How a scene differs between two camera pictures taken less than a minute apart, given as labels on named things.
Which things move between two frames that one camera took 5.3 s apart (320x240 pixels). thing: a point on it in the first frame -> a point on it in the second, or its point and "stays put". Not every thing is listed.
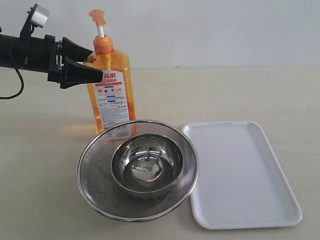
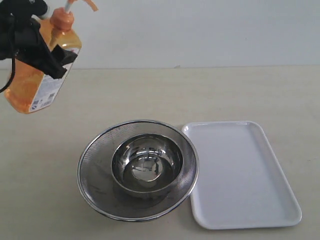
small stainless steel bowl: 145,164 stays put
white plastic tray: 240,184 stays put
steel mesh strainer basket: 102,193 stays put
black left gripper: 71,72 -> 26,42
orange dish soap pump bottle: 112,96 -> 59,30
